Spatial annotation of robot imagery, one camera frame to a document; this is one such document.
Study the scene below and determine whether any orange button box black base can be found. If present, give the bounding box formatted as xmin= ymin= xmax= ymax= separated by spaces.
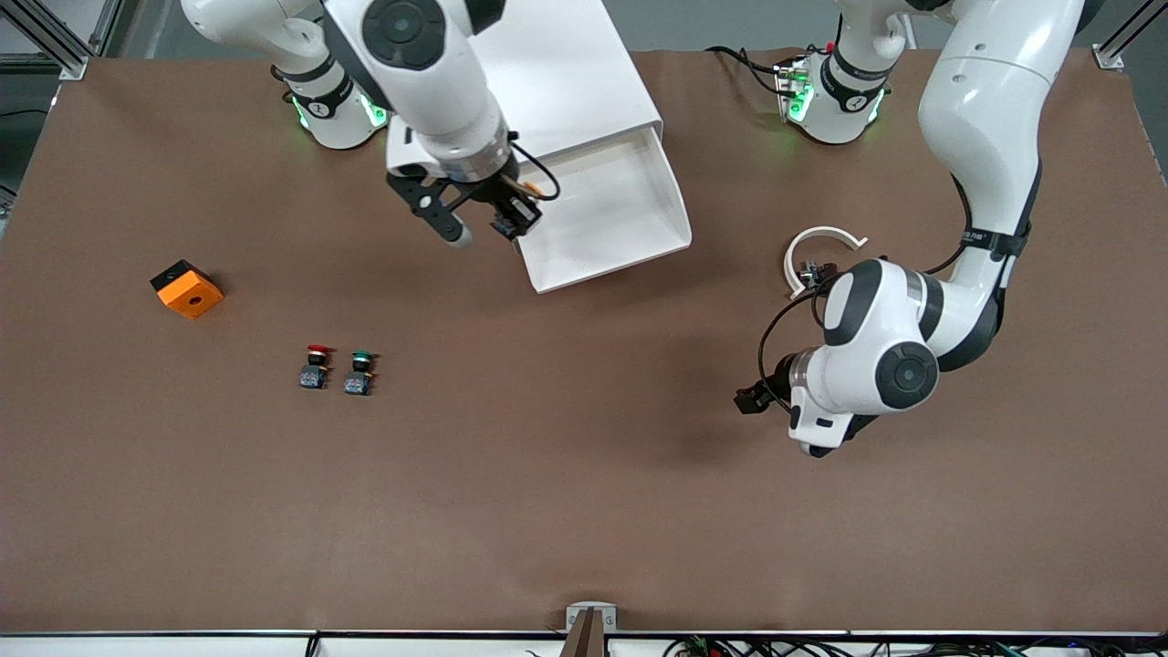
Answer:
xmin=151 ymin=259 xmax=224 ymax=320

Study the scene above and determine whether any white curved pipe clamp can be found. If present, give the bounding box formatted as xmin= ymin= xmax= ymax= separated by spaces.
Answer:
xmin=785 ymin=225 xmax=869 ymax=300

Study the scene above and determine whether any green pushbutton switch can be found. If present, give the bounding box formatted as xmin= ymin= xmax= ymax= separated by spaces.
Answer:
xmin=343 ymin=349 xmax=379 ymax=397

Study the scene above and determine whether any red pushbutton switch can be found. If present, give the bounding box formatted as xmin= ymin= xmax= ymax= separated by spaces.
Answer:
xmin=299 ymin=344 xmax=335 ymax=391

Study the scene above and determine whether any black cable bundle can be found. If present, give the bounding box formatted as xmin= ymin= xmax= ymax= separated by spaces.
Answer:
xmin=666 ymin=636 xmax=1168 ymax=657

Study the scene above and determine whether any black arm base cable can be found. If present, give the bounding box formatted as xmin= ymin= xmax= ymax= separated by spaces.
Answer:
xmin=707 ymin=44 xmax=795 ymax=99

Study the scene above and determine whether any grey metal bracket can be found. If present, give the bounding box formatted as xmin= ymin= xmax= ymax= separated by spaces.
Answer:
xmin=561 ymin=602 xmax=618 ymax=657

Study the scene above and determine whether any aluminium frame post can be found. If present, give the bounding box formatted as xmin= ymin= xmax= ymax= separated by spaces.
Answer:
xmin=1090 ymin=0 xmax=1168 ymax=72
xmin=0 ymin=0 xmax=124 ymax=81

